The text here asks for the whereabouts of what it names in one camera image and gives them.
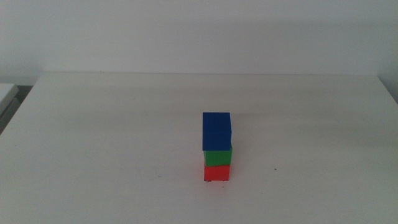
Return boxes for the red cube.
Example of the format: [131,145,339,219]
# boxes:
[203,164,231,182]

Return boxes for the blue cube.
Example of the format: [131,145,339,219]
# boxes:
[202,111,233,152]

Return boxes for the green cube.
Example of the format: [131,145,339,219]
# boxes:
[203,143,233,167]

